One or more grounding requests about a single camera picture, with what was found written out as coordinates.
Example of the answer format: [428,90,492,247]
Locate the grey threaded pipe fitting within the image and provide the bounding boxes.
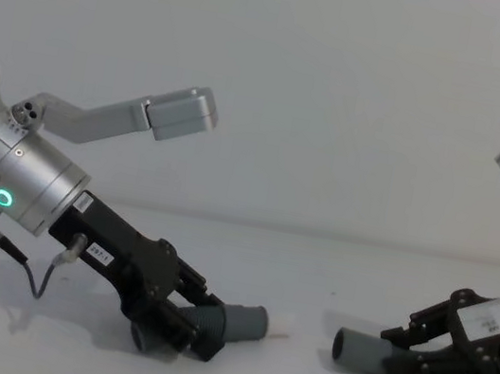
[126,283,272,373]

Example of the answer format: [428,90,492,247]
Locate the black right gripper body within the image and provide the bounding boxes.
[436,273,500,374]

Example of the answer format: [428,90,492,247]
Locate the thin dark gripper cable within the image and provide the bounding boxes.
[0,208,92,308]

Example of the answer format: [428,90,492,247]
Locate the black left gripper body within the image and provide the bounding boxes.
[35,185,192,329]

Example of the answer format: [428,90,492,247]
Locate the grey plain pipe piece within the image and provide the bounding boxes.
[328,325,404,374]

